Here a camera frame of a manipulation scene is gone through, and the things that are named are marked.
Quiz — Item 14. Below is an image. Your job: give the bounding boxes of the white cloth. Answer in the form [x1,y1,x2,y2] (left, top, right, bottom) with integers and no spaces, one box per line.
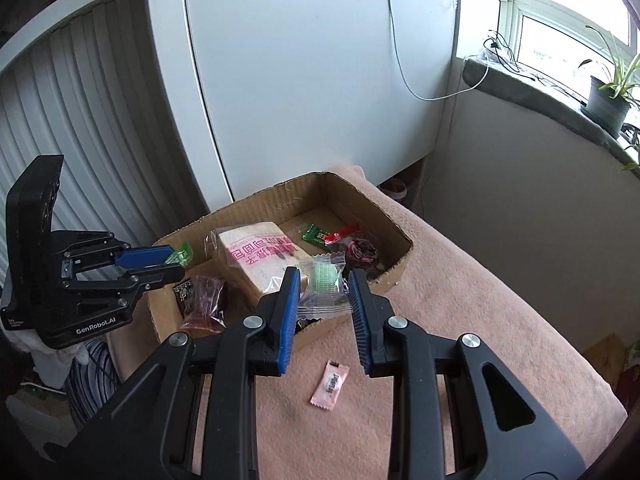
[10,330,91,391]

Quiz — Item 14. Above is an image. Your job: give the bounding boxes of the brown cardboard box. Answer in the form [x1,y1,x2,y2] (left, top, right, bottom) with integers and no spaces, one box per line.
[582,332,628,396]

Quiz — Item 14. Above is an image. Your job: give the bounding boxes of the pink sachet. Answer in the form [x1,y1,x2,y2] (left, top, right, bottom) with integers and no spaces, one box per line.
[310,360,349,407]

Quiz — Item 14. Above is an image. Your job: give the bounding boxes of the dark green candy packet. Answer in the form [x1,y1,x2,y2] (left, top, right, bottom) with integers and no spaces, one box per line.
[301,223,333,245]

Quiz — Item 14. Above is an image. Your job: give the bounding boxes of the light green snack packet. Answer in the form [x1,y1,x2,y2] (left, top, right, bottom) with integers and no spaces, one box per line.
[165,241,195,267]

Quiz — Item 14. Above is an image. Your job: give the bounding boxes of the grey windowsill cover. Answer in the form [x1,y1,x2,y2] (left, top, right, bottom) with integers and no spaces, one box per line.
[462,55,640,181]

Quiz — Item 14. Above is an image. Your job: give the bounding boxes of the clear packet with green candy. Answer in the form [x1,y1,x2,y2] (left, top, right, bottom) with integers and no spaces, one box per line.
[295,252,351,318]

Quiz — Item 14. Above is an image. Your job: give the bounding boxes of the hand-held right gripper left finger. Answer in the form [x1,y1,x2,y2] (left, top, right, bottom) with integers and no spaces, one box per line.
[42,266,302,480]

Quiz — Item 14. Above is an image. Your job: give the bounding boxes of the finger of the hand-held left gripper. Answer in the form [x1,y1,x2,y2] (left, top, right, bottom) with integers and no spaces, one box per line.
[130,265,187,292]
[111,244,175,271]

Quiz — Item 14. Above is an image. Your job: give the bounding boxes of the white cable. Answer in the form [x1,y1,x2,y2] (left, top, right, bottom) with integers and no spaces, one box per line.
[387,0,491,101]

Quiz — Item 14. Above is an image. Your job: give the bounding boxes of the black patterned candy packet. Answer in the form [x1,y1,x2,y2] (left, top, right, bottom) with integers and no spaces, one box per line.
[172,277,198,306]

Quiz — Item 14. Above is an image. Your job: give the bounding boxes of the small leafy plant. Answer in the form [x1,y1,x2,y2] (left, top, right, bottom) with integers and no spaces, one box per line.
[617,125,640,173]

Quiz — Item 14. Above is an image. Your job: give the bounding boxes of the black cables with charger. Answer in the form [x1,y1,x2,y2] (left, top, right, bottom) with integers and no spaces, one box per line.
[480,30,531,78]

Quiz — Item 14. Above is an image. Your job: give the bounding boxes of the striped cloth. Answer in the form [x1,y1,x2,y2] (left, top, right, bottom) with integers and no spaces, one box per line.
[65,340,121,431]

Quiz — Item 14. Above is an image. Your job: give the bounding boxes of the white window frame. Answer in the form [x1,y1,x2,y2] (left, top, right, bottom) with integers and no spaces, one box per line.
[490,0,640,111]

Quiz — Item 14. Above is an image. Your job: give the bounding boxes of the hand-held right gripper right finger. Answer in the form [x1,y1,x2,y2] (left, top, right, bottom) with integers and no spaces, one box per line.
[347,267,588,480]

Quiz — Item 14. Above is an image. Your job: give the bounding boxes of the potted plant in dark pot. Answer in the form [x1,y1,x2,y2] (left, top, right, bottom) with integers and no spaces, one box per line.
[577,25,640,136]

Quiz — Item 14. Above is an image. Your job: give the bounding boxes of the dark red snack packet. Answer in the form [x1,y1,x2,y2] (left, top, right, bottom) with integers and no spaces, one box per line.
[177,276,228,333]

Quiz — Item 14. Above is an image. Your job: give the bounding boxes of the white cabinet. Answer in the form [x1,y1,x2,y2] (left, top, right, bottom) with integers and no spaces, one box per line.
[142,0,462,213]

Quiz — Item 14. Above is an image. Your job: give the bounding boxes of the clear red-edged dates packet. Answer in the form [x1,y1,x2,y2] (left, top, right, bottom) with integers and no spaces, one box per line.
[322,223,386,281]

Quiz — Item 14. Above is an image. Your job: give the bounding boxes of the bagged sliced bread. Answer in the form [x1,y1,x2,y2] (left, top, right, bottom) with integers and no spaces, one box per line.
[206,221,313,311]

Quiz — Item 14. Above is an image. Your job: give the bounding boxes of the dark red shoe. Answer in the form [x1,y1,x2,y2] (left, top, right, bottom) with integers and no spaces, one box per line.
[380,175,416,201]

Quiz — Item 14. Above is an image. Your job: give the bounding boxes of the white ribbed shutter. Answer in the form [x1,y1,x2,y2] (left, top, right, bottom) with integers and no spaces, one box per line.
[0,0,211,281]

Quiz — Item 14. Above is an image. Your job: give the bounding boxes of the dark red box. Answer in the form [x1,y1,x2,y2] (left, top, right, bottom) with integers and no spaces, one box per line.
[617,365,637,406]

